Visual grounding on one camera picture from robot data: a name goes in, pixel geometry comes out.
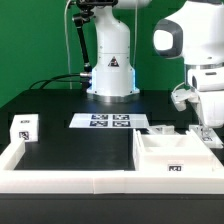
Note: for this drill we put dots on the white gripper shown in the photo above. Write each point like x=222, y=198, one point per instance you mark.
x=208, y=86

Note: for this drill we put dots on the white door panel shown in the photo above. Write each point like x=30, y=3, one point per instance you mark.
x=208, y=136
x=161, y=130

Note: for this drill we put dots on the white cabinet body box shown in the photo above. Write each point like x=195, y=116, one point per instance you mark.
x=172, y=153

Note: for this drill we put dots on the small white cabinet top block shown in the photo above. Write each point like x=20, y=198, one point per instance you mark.
x=25, y=126

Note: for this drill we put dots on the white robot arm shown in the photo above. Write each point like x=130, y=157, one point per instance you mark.
x=195, y=33

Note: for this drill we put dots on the white fiducial marker sheet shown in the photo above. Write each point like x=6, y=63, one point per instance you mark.
x=97, y=120

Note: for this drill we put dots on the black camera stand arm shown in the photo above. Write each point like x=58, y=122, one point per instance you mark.
x=84, y=16

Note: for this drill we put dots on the white U-shaped fence frame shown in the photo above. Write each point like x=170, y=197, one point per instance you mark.
x=99, y=182

